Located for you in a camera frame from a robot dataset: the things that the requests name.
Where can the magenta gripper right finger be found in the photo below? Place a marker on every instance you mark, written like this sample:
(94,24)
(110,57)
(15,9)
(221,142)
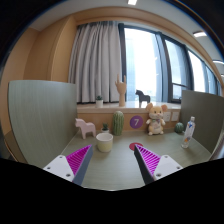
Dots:
(152,166)

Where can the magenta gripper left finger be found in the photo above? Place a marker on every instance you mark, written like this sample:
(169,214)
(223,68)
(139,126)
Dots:
(72,167)

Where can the clear plastic water bottle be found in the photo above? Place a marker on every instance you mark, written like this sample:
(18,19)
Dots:
(188,132)

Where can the red round coaster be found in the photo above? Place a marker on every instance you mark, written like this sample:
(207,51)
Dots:
(132,145)

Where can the pale yellow cup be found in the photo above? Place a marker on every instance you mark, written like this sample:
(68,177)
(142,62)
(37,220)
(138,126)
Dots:
(104,142)

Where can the pink toy horse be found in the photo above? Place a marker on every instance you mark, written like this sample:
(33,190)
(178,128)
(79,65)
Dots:
(86,127)

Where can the beige plush mouse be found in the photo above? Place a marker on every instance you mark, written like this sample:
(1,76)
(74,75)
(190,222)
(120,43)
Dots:
(155,122)

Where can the round green ceramic cactus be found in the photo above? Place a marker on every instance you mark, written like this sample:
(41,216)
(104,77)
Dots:
(179,127)

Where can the purple number seven sticker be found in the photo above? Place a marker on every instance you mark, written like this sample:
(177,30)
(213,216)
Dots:
(136,121)

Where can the small potted succulent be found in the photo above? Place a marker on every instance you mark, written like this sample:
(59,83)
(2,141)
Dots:
(105,128)

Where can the tall green ceramic cactus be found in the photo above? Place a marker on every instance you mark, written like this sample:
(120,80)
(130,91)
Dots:
(118,123)

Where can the grey left partition panel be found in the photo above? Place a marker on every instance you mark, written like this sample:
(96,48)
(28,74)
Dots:
(42,116)

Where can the grey partition panel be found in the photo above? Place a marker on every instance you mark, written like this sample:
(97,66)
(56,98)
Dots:
(208,111)
(42,116)

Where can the white potted plant on sill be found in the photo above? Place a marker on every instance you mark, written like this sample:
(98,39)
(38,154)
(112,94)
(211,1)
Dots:
(99,102)

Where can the black toy horse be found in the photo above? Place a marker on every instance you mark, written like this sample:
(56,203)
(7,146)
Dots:
(142,96)

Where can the grey right partition panel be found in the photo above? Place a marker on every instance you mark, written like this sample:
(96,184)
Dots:
(208,111)

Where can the wooden hand sculpture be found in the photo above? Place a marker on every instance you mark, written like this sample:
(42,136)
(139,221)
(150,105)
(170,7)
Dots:
(121,88)

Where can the grey curtain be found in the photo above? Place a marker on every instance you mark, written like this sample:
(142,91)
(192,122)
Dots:
(95,62)

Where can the white wall socket left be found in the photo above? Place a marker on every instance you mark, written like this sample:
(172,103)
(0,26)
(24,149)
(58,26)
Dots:
(167,116)

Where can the white wall socket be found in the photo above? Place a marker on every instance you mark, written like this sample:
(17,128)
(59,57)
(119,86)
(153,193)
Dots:
(175,116)
(167,116)

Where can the white wall socket right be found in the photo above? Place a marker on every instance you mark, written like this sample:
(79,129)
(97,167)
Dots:
(175,116)

